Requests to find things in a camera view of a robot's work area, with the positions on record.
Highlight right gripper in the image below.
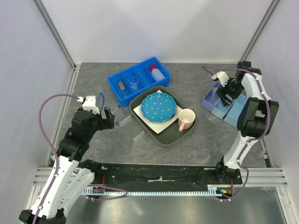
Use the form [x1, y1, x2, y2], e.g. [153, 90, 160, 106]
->
[215, 77, 244, 107]

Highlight glass jar with lid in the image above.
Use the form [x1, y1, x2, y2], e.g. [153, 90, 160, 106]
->
[210, 89, 219, 101]

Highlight blue safety glasses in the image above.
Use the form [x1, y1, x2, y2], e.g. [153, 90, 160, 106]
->
[98, 92, 105, 111]

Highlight white wash bottle red cap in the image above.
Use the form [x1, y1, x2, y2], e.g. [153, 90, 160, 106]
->
[150, 62, 164, 82]

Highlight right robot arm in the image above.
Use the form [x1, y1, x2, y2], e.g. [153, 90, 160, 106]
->
[212, 61, 279, 184]

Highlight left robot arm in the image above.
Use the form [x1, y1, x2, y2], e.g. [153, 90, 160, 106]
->
[19, 107, 115, 224]

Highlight light blue three-compartment box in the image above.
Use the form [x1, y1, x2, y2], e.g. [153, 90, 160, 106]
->
[201, 82, 248, 127]

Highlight clear acrylic tube rack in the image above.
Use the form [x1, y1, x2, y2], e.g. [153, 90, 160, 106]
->
[120, 116, 145, 142]

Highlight blue divided storage bin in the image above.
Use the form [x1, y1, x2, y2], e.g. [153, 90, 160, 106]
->
[107, 57, 171, 107]

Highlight pink ceramic mug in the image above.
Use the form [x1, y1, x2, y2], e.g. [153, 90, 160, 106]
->
[178, 109, 196, 132]

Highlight teal polka dot plate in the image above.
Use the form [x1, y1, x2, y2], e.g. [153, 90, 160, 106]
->
[141, 92, 177, 123]

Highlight white square plate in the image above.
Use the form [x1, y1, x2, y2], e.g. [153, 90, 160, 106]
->
[133, 90, 182, 134]

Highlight dark green tray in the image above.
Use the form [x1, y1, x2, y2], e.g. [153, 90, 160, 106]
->
[129, 85, 195, 146]

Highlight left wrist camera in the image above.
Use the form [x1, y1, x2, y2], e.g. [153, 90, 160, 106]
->
[77, 96, 100, 114]

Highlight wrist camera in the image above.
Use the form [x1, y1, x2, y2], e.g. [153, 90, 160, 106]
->
[77, 96, 100, 114]
[212, 71, 230, 87]

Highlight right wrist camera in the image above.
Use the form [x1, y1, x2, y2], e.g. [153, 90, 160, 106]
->
[212, 71, 230, 87]

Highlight left aluminium frame post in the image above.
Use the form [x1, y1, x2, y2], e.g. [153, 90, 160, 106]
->
[32, 0, 76, 70]

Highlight aluminium frame post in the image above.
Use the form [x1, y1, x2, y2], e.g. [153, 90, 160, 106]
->
[32, 0, 76, 70]
[238, 0, 280, 63]

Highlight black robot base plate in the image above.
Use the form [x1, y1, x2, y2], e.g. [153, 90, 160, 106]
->
[79, 160, 242, 191]

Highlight right aluminium frame post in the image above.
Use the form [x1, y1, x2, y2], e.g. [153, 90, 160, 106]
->
[238, 0, 280, 63]

